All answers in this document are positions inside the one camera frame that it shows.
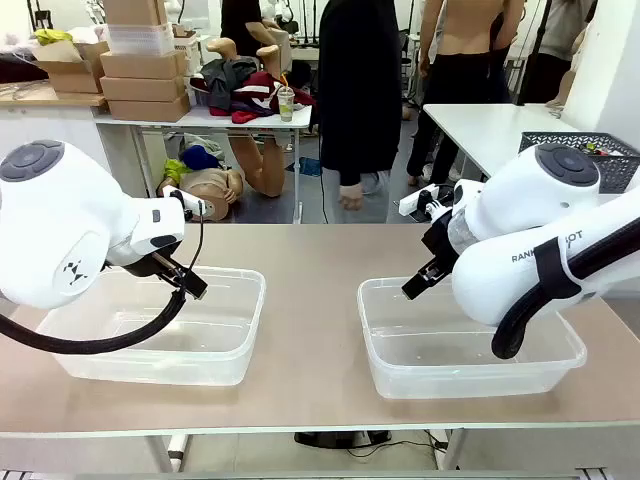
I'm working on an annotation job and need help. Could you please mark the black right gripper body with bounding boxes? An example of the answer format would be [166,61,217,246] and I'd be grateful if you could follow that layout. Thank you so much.
[421,215,460,275]

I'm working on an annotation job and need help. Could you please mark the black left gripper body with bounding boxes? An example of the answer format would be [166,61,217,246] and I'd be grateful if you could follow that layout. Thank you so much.
[107,251,177,280]

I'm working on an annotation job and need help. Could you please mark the clear plastic container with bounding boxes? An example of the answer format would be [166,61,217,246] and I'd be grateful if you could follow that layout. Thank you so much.
[37,267,266,387]
[357,277,589,400]

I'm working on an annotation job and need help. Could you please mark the black plastic mesh basket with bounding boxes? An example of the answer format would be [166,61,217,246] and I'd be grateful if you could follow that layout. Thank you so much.
[517,131,640,195]

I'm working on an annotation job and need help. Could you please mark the person's right hand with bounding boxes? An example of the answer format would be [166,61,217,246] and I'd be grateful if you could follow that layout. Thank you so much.
[337,183,365,212]

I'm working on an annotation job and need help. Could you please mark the beige mannequin torso lying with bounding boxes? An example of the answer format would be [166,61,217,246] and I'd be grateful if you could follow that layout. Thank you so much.
[156,167,246,222]

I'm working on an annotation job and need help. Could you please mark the yellow-green garment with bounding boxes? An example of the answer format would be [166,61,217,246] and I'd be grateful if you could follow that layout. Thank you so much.
[163,158,195,185]

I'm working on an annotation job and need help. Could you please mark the white side table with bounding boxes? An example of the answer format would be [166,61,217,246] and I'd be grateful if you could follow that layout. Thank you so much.
[422,102,584,182]

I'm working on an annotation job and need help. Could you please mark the blue cloth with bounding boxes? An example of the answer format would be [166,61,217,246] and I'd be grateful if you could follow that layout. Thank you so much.
[181,144,222,172]

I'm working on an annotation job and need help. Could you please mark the beige mannequin legs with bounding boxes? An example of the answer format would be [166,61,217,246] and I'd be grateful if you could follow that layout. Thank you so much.
[228,134,287,199]

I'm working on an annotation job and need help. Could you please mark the flat cardboard box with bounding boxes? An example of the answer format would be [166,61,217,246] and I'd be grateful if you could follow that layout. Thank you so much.
[99,75,190,103]
[106,94,192,124]
[99,49,189,80]

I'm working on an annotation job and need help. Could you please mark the white folding table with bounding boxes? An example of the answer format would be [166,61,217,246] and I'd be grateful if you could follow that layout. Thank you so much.
[94,103,314,225]

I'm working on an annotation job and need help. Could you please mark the white table leg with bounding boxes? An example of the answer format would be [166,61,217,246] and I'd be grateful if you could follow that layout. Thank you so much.
[167,432,195,474]

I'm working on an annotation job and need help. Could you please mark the person in black top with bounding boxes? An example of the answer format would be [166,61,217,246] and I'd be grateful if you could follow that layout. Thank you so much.
[317,0,404,225]

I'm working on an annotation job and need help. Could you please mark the black stand base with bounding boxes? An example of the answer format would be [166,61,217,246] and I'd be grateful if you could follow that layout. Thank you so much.
[293,429,392,450]

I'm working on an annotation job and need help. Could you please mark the wooden workbench top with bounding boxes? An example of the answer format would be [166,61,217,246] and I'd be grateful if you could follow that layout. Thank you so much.
[0,81,107,109]

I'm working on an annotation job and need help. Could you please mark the maroon white garment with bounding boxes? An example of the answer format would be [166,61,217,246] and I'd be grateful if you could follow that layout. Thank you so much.
[208,71,317,125]

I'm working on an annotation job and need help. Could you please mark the dark grey garment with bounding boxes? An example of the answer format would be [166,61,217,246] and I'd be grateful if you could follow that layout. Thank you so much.
[201,56,260,110]

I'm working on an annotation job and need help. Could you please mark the plastic drink cup with straw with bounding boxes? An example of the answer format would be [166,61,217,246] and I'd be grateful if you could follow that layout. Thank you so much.
[276,74,297,123]

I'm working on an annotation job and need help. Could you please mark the shirtless mannequin in black trousers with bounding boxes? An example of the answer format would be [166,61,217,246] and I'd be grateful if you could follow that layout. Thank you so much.
[406,0,512,187]

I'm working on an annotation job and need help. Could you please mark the open cardboard box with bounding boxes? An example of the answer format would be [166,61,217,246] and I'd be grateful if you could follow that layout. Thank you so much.
[31,40,110,95]

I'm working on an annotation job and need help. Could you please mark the white plastic crate stack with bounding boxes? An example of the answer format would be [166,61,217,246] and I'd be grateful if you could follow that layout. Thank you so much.
[106,22,176,57]

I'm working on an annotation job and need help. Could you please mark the beige mannequin arms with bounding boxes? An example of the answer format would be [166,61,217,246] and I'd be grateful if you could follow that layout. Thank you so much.
[206,36,281,76]

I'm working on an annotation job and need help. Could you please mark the person in grey top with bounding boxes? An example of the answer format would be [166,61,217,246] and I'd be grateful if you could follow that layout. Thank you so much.
[518,0,599,107]

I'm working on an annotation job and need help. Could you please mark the yellow-green cloth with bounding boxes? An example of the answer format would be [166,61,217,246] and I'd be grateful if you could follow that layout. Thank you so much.
[33,28,75,47]

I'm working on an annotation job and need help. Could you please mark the tall cardboard box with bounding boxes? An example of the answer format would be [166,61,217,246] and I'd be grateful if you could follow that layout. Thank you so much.
[102,0,170,26]

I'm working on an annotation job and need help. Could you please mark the person in black shirt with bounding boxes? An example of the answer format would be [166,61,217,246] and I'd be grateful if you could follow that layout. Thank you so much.
[219,0,279,45]

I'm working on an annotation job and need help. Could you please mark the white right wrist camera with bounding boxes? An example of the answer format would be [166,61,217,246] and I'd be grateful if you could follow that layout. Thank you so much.
[398,183,456,224]

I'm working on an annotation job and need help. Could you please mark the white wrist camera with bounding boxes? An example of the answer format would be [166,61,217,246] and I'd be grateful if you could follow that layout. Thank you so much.
[168,187,209,222]
[398,183,456,224]

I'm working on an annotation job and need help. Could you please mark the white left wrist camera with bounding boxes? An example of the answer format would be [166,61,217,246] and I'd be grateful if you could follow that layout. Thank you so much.
[168,187,209,222]

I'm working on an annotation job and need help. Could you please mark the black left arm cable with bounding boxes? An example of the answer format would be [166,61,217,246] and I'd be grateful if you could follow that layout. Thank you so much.
[0,198,207,356]

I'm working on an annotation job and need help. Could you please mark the black floor cable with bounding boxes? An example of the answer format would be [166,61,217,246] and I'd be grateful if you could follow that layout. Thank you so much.
[344,429,452,460]

